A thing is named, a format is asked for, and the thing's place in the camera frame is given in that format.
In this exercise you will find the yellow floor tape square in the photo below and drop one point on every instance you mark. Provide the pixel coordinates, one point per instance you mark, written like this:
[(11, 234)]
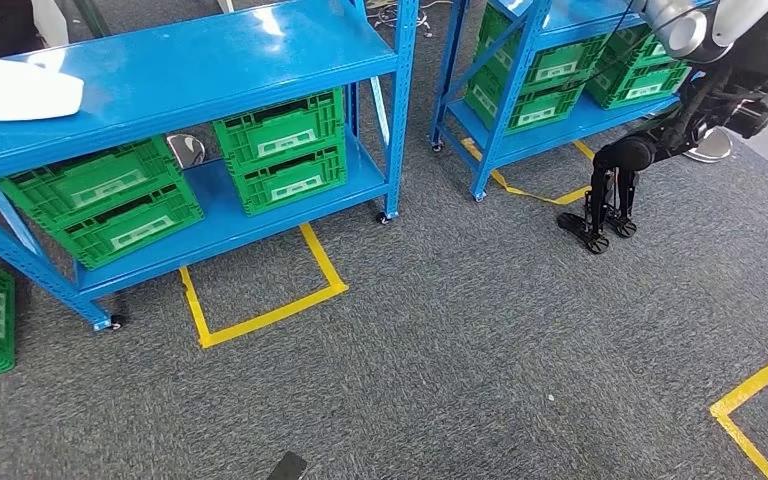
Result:
[(762, 376), (271, 316)]

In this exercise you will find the blue metal shelf rack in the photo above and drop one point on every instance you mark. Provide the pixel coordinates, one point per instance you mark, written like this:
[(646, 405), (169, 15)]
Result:
[(556, 126), (192, 66)]

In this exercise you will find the yellow floor tape line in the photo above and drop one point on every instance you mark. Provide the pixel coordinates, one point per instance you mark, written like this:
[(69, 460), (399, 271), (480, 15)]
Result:
[(573, 196)]

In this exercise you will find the black and silver humanoid robot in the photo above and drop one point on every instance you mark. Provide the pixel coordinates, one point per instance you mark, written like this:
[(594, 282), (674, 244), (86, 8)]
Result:
[(622, 159)]

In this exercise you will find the person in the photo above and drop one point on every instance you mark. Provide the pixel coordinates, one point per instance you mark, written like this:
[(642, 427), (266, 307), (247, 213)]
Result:
[(13, 26)]

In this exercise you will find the chrome barrier stanchion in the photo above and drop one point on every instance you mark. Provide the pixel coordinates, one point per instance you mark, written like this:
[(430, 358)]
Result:
[(708, 146)]

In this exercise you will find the black chair with chrome base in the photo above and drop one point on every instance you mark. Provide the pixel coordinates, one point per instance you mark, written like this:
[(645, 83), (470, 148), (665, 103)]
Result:
[(397, 16)]

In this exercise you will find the white desk panel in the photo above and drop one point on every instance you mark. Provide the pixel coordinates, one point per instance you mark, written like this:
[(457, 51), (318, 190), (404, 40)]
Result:
[(226, 5), (49, 20)]

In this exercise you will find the white plastic mirror cover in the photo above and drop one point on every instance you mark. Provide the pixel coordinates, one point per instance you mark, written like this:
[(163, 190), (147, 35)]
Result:
[(26, 89)]

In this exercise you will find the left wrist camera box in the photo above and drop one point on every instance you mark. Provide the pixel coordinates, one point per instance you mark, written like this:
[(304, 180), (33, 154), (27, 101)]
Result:
[(288, 467)]

